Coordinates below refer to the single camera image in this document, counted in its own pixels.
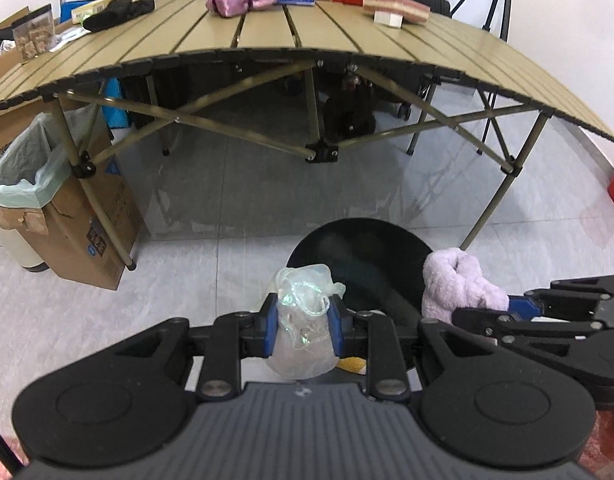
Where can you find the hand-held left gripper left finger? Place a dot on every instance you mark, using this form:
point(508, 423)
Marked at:
point(270, 325)

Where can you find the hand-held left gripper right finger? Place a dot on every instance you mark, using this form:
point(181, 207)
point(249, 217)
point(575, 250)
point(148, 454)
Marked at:
point(337, 327)

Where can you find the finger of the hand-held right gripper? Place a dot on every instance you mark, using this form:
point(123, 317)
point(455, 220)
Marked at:
point(524, 306)
point(487, 322)

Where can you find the clear plastic bag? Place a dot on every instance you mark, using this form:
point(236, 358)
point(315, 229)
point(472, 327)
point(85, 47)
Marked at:
point(302, 340)

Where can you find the yellow and white plush toy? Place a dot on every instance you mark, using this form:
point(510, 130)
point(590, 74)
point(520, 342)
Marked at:
point(351, 364)

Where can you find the lavender fluffy headband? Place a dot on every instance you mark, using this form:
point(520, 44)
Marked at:
point(457, 280)

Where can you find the black round basin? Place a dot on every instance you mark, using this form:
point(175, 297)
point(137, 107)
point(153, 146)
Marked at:
point(367, 255)

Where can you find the black fabric bag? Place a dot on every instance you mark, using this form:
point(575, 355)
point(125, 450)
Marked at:
point(347, 120)

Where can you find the cardboard bin box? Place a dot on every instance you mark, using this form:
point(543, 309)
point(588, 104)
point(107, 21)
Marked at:
point(77, 240)

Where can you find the cream plastic bin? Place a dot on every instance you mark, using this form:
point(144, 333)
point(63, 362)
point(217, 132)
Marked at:
point(24, 255)

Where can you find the light green bag liner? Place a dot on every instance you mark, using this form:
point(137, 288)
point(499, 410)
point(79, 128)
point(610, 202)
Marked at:
point(22, 170)

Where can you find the wooden slat folding table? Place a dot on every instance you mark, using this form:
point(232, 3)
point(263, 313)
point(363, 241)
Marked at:
point(267, 30)

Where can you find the small white box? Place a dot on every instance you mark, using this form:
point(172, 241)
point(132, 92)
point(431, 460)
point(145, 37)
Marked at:
point(388, 19)

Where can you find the black cloth gloves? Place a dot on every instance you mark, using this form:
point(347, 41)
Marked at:
point(117, 12)

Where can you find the white paper packet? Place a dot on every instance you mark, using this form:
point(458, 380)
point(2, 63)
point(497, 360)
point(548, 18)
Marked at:
point(69, 37)

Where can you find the yellow carton box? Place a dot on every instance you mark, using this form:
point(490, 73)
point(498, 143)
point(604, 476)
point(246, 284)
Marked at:
point(89, 10)

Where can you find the blue crate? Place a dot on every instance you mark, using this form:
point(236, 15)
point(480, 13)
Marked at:
point(69, 11)

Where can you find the clear snack jar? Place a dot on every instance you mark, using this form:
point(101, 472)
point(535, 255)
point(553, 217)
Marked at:
point(33, 37)

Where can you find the brown cardboard storage box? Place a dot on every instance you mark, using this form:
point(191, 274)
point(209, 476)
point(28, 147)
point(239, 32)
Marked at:
point(9, 17)

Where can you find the black camera tripod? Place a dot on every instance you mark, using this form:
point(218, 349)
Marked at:
point(492, 5)

